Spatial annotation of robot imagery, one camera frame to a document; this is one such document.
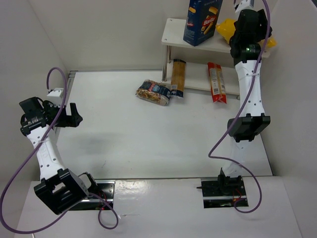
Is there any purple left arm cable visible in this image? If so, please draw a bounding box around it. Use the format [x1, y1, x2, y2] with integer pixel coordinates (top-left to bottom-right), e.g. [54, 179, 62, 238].
[0, 66, 119, 234]

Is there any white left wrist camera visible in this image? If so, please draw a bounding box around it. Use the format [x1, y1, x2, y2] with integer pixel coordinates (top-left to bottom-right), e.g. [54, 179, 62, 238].
[47, 88, 64, 107]

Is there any white two-tier shelf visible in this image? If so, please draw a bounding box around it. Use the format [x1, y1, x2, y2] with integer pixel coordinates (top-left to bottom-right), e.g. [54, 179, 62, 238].
[161, 17, 270, 100]

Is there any red spaghetti bag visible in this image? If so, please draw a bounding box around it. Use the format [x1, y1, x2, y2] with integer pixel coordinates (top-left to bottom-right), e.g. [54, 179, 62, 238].
[208, 62, 227, 104]

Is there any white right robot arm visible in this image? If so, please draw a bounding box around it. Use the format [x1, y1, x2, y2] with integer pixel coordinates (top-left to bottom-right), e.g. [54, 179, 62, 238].
[220, 9, 272, 179]

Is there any clear spaghetti bag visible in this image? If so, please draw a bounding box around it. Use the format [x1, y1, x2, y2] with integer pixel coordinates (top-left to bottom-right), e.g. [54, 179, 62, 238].
[170, 59, 186, 98]

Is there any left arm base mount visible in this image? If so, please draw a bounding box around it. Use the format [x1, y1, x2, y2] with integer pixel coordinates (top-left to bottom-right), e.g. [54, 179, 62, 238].
[70, 180, 115, 211]

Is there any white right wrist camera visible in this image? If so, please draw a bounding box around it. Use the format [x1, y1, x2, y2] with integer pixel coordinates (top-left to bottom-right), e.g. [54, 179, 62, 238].
[234, 0, 254, 14]

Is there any blue fusilli pasta bag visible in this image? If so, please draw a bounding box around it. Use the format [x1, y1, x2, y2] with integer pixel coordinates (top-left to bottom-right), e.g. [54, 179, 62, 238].
[135, 79, 171, 106]

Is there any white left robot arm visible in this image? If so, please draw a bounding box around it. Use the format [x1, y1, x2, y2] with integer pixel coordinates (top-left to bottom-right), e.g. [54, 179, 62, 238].
[19, 97, 89, 215]

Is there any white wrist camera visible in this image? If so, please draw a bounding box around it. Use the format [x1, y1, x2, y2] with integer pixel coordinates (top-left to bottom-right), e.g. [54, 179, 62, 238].
[234, 0, 254, 14]
[47, 88, 64, 107]

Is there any blue Barilla pasta box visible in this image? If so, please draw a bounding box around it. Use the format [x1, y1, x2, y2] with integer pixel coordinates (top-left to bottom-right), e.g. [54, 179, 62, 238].
[183, 0, 223, 47]

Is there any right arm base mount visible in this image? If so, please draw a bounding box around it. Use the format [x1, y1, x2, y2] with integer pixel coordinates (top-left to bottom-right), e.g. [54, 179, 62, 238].
[196, 174, 249, 208]

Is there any yellow pasta bag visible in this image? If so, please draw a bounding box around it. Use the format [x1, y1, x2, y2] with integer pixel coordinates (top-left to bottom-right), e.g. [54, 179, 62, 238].
[216, 18, 277, 48]

